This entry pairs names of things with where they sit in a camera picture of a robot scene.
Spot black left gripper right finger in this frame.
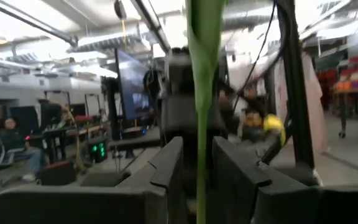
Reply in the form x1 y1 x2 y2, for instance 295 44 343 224
209 136 358 224

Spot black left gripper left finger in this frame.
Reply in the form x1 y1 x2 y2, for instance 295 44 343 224
0 136 185 224

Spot black artificial tulip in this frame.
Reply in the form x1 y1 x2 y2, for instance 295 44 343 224
185 0 228 224

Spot black case red lid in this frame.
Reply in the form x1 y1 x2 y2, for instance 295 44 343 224
37 160 77 186

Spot black computer green lights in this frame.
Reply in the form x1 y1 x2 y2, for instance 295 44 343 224
87 141 108 163

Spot person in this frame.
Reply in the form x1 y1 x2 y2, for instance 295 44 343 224
0 117 45 183

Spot white fabric panel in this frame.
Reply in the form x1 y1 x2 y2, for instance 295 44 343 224
301 52 329 153

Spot large display screen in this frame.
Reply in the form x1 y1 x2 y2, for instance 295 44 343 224
115 49 154 122

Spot cart with colourful bins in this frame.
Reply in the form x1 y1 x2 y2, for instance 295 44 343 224
333 54 358 138

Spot black aluminium table frame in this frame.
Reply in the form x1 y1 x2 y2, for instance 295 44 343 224
275 0 316 175

